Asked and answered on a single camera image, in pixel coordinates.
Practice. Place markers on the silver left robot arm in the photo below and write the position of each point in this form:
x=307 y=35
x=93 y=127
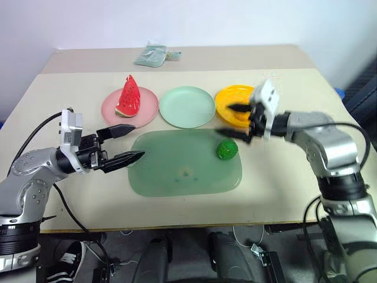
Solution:
x=32 y=177

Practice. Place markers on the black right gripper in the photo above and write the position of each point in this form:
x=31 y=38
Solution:
x=257 y=119

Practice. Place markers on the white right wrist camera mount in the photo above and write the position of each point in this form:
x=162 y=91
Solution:
x=269 y=97

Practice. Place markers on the pink round plate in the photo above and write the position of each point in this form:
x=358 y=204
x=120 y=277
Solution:
x=147 y=109

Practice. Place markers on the red watermelon slice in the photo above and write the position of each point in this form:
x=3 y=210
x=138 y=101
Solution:
x=128 y=98

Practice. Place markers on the black white sneaker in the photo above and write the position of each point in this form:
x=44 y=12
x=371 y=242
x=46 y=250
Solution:
x=66 y=261

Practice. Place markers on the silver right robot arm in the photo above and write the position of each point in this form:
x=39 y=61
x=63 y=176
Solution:
x=330 y=147

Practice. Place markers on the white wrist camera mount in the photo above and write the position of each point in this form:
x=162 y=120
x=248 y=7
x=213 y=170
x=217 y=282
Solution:
x=269 y=97
x=72 y=126

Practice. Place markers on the blue object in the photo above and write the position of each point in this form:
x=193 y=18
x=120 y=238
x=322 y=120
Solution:
x=340 y=92

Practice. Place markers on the green round vegetable toy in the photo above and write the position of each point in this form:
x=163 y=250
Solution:
x=226 y=150

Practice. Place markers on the light green round plate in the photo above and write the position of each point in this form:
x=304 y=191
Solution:
x=187 y=107

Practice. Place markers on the yellow round plate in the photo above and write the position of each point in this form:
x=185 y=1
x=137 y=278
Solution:
x=232 y=94

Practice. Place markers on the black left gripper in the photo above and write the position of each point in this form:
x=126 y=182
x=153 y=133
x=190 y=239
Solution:
x=88 y=150

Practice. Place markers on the black chair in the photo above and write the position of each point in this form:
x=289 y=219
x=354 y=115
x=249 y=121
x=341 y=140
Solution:
x=363 y=88

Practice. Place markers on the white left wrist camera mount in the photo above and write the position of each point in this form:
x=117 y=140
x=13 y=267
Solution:
x=72 y=126

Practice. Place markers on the green rectangular tray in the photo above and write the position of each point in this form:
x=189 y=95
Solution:
x=182 y=162

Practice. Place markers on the black box under table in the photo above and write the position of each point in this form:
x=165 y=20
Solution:
x=272 y=266

